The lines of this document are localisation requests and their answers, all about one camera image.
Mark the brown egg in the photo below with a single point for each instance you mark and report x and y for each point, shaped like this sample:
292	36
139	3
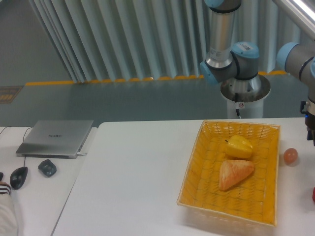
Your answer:
290	155

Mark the person forearm striped sleeve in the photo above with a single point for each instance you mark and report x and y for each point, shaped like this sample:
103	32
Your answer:
8	220

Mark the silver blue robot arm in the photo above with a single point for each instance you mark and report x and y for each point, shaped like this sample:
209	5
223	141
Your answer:
235	67

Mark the black computer mouse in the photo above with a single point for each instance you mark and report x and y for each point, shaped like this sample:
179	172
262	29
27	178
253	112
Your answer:
18	177

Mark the silver closed laptop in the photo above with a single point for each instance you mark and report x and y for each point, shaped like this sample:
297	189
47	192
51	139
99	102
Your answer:
55	138

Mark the triangular toasted bread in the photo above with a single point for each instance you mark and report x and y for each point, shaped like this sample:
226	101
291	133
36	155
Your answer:
234	171

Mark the red object at edge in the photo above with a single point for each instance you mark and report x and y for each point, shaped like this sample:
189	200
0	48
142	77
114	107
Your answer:
313	195

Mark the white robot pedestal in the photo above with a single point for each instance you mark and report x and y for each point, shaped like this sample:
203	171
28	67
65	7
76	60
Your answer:
245	98

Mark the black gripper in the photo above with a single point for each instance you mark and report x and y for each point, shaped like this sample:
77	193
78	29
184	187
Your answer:
308	109

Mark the yellow bell pepper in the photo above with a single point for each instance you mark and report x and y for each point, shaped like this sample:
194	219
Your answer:
239	147

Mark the yellow woven basket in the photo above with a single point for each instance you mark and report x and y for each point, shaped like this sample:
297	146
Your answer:
254	198

